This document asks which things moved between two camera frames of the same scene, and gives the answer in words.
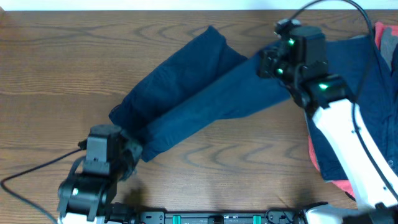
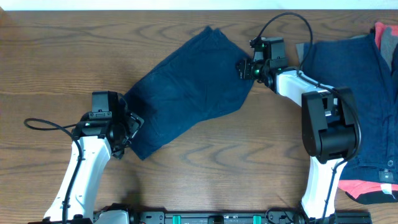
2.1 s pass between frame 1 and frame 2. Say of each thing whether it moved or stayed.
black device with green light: stayed
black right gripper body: moved
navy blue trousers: moved
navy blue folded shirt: stayed
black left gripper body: moved
